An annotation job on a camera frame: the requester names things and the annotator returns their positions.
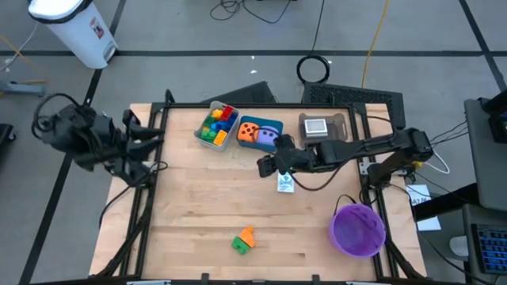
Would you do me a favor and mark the white pedal trash bin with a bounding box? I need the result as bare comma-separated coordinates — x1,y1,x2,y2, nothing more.
27,0,119,70

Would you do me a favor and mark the orange foam die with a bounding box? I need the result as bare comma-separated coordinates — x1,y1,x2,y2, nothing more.
237,121,261,144

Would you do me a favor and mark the black flat panel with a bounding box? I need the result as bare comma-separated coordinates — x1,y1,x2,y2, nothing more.
200,81,277,105

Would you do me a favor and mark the bright green toy block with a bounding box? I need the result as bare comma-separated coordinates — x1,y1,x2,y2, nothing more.
231,236,250,255

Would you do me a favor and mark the black perforated panel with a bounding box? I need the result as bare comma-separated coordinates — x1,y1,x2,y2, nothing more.
300,82,406,135

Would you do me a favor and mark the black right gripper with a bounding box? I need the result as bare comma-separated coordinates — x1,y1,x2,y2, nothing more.
256,134,322,178

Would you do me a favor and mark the black desk device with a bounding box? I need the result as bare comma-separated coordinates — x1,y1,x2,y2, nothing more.
477,89,507,144

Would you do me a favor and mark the coiled black cable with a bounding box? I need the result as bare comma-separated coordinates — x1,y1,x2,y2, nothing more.
295,0,331,85

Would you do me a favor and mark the grey stand foot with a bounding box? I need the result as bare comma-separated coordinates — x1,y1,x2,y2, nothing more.
0,80,47,99

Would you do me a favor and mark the white paper sheet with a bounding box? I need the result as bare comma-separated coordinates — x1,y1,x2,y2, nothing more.
405,184,442,232

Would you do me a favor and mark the white computer mouse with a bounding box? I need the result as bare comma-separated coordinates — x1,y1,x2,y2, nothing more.
448,234,470,257

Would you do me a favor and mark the teal plastic bin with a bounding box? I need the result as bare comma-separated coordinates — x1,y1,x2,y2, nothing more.
236,115,284,154

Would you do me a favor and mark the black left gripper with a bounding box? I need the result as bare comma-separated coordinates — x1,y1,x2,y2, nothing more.
98,108,166,162

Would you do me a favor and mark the white framed card box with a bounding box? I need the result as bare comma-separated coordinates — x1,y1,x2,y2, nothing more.
303,117,329,136

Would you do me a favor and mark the purple foam die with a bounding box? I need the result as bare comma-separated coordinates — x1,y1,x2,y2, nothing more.
256,125,280,146

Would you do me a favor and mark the black looped floor cable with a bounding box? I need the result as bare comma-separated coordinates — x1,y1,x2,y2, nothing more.
209,0,296,25

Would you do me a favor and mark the black keyboard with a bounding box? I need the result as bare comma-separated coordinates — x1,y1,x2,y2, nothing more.
470,222,507,275

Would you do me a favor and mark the yellow cable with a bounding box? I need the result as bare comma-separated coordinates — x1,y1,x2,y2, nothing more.
360,0,392,89

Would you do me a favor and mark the dark grey translucent bin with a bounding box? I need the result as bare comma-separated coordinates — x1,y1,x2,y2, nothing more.
297,112,349,148

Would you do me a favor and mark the teal printed card deck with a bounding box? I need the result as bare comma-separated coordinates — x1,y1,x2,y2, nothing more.
276,172,296,194

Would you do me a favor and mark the light grey plastic bin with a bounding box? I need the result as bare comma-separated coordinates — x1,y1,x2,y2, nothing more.
193,101,240,152

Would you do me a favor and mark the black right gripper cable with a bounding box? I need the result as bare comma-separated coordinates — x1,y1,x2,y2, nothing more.
291,150,360,215

